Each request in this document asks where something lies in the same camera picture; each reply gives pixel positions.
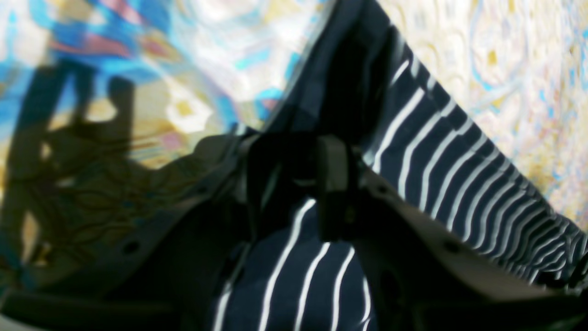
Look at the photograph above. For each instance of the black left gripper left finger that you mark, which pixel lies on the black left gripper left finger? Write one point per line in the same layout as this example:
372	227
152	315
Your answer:
163	276

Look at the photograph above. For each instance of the navy white striped T-shirt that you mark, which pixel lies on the navy white striped T-shirt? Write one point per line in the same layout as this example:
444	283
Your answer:
438	160

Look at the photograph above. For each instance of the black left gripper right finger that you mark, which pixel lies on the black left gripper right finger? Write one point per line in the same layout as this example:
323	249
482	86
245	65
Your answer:
422	277

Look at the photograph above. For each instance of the patterned tile tablecloth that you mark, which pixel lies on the patterned tile tablecloth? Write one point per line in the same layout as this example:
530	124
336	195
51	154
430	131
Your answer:
99	96

